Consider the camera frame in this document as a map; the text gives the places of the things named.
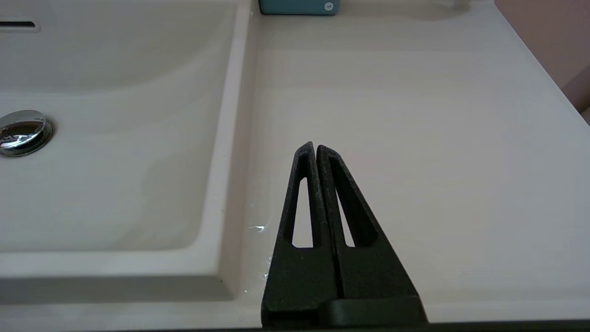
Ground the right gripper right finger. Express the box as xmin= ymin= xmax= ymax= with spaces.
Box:
xmin=316 ymin=144 xmax=420 ymax=300

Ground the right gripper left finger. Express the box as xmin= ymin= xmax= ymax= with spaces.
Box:
xmin=261 ymin=141 xmax=340 ymax=329

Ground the white sink basin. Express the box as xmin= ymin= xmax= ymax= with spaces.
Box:
xmin=0 ymin=0 xmax=252 ymax=305

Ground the blue soap tray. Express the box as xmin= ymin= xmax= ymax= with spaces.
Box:
xmin=258 ymin=0 xmax=342 ymax=16

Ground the chrome drain stopper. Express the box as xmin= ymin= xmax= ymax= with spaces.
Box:
xmin=0 ymin=109 xmax=55 ymax=158

